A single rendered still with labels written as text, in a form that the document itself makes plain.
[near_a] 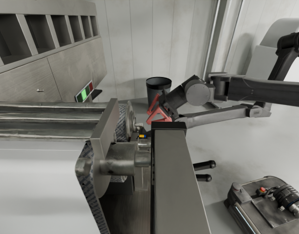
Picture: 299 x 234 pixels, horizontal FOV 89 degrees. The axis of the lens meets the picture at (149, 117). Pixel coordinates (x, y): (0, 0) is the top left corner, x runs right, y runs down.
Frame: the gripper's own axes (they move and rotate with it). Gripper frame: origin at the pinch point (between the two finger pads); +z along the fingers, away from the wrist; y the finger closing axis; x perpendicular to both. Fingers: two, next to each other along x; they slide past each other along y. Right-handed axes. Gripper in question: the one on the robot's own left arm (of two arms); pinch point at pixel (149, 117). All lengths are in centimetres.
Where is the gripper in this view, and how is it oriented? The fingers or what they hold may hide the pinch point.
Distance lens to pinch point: 51.8
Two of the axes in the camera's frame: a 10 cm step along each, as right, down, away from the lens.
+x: -6.4, -6.5, -4.1
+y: 0.1, -5.4, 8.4
